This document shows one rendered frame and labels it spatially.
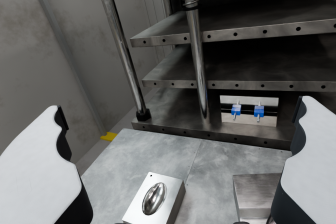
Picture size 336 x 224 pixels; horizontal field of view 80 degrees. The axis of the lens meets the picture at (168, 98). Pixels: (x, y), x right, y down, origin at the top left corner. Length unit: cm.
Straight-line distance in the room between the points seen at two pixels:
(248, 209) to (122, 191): 51
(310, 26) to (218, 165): 65
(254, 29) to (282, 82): 27
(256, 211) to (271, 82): 56
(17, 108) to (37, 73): 34
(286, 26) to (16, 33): 191
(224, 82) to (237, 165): 40
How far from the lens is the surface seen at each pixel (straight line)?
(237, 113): 109
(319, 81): 105
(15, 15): 214
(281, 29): 95
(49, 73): 221
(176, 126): 119
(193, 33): 94
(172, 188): 81
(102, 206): 95
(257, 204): 72
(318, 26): 96
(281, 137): 111
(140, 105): 126
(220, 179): 90
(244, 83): 104
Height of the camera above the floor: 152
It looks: 29 degrees down
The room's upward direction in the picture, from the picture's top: 13 degrees counter-clockwise
